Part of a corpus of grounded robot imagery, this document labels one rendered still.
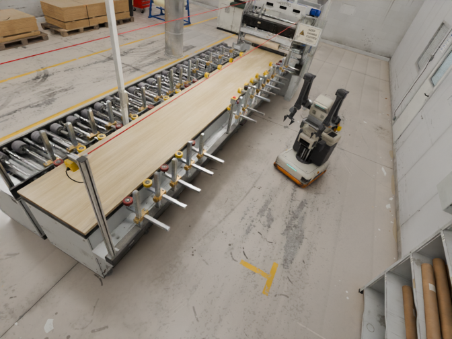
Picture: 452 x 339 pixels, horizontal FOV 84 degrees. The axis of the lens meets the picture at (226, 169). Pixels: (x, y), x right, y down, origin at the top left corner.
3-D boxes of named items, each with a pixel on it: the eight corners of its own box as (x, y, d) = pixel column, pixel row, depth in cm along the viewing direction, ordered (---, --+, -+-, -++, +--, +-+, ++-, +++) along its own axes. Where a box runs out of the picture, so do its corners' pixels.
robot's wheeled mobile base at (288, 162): (295, 151, 444) (300, 140, 427) (325, 173, 414) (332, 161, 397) (271, 165, 406) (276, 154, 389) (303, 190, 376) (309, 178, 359)
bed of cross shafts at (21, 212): (239, 84, 618) (246, 49, 561) (44, 242, 263) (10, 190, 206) (218, 77, 632) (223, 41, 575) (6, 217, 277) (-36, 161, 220)
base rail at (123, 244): (288, 73, 552) (289, 68, 545) (114, 266, 196) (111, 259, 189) (284, 72, 554) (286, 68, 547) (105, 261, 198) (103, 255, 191)
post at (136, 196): (143, 227, 220) (138, 190, 188) (140, 229, 218) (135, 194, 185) (140, 224, 221) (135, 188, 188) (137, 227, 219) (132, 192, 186)
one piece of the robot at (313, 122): (303, 125, 347) (309, 111, 332) (320, 135, 334) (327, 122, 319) (297, 128, 338) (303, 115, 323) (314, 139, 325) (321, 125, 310)
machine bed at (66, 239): (270, 95, 599) (281, 58, 540) (104, 282, 244) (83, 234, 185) (244, 86, 615) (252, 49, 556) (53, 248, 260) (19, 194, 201)
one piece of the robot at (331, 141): (297, 148, 428) (317, 105, 372) (324, 167, 403) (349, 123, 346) (286, 155, 409) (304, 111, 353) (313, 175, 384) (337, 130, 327)
